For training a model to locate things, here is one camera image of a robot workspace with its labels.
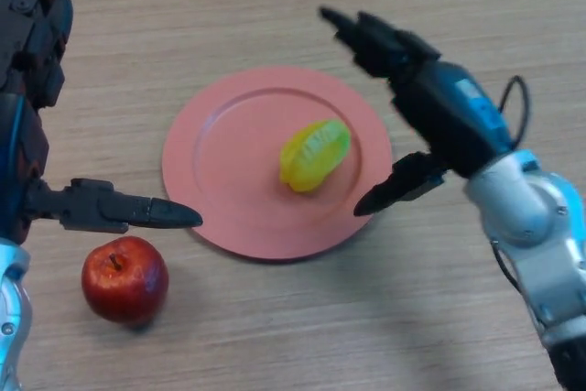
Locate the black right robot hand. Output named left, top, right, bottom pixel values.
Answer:
left=319, top=6, right=514, bottom=218

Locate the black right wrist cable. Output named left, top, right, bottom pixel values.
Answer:
left=492, top=75, right=531, bottom=291

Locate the red apple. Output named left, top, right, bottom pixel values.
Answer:
left=81, top=235, right=169, bottom=326

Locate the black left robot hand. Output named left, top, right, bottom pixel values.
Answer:
left=0, top=0, right=204, bottom=245

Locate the pink round plate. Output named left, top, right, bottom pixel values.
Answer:
left=161, top=66, right=394, bottom=263

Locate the yellow starfruit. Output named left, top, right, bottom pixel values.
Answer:
left=278, top=119, right=353, bottom=193

